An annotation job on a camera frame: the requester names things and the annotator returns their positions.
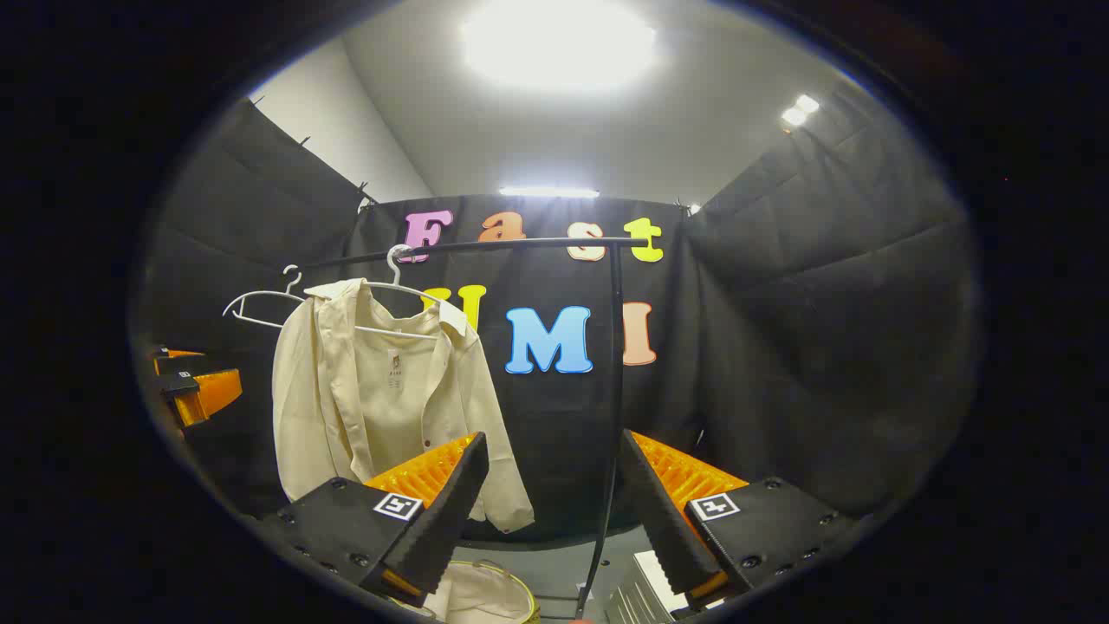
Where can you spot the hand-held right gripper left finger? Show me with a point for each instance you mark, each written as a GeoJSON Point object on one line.
{"type": "Point", "coordinates": [450, 511]}

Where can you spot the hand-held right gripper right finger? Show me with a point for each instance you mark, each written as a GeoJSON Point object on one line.
{"type": "Point", "coordinates": [663, 520]}

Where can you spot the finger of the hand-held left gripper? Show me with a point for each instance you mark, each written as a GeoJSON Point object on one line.
{"type": "Point", "coordinates": [217, 390]}
{"type": "Point", "coordinates": [178, 364]}

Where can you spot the cream shirt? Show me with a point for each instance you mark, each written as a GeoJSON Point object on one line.
{"type": "Point", "coordinates": [303, 390]}

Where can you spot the white laundry hamper yellow rim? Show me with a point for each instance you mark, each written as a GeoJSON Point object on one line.
{"type": "Point", "coordinates": [485, 598]}

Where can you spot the white hanger holding shirt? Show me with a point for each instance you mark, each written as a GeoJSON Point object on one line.
{"type": "Point", "coordinates": [396, 273]}

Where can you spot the white empty hanger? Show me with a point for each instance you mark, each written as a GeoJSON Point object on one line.
{"type": "Point", "coordinates": [260, 294]}

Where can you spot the black metal clothes rack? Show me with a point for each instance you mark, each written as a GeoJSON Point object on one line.
{"type": "Point", "coordinates": [616, 347]}

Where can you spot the white ribbed appliance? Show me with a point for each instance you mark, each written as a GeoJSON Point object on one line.
{"type": "Point", "coordinates": [654, 576]}

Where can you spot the black backdrop cloth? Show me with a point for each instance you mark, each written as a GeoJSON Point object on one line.
{"type": "Point", "coordinates": [823, 347]}

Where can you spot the ceiling tube light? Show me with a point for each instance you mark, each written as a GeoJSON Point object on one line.
{"type": "Point", "coordinates": [548, 191]}

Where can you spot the twin ceiling spot light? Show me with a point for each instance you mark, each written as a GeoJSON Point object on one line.
{"type": "Point", "coordinates": [800, 110]}

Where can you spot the large ceiling light panel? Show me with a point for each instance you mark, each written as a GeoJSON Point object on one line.
{"type": "Point", "coordinates": [559, 43]}

